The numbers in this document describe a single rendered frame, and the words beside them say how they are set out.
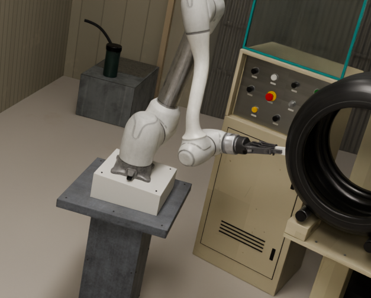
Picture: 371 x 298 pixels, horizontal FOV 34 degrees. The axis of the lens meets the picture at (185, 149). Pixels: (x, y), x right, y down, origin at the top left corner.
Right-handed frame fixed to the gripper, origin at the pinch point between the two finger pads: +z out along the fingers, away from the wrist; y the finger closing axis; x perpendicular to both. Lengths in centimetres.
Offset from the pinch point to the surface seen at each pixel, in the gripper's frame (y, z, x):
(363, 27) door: 319, -61, -23
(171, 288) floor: 23, -72, 93
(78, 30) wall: 236, -316, -20
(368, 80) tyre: -7.3, 34.3, -32.3
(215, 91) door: 280, -188, 37
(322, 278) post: 25, 10, 66
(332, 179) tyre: 15.5, 15.8, 14.2
